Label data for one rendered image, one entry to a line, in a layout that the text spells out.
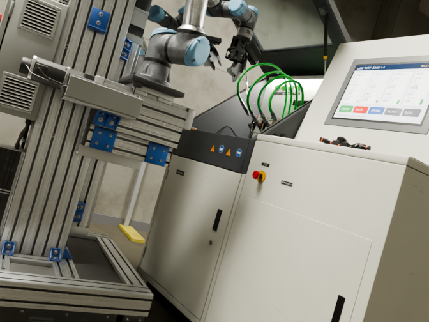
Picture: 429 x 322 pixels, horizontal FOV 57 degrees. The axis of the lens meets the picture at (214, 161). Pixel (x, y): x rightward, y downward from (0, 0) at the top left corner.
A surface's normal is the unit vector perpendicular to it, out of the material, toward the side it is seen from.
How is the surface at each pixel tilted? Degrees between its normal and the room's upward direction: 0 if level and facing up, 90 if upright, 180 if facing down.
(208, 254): 90
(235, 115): 90
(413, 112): 76
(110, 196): 90
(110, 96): 90
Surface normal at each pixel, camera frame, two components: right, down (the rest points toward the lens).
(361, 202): -0.77, -0.22
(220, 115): 0.57, 0.15
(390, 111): -0.69, -0.45
